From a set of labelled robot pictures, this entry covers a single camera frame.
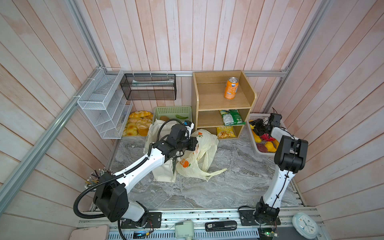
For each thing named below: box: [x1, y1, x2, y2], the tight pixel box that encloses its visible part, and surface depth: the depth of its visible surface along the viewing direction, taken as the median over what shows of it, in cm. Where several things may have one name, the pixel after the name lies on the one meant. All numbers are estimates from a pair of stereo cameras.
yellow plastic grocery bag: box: [176, 129, 228, 181], surface depth 82 cm
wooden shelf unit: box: [191, 70, 257, 140], surface depth 92 cm
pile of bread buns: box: [123, 110, 154, 137], surface depth 109 cm
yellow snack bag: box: [216, 126, 236, 139], surface depth 106 cm
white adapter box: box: [175, 220, 194, 240], surface depth 69 cm
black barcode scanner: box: [205, 220, 238, 232], surface depth 70 cm
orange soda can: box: [224, 76, 239, 100], surface depth 80 cm
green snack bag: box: [219, 109, 246, 126], surface depth 93 cm
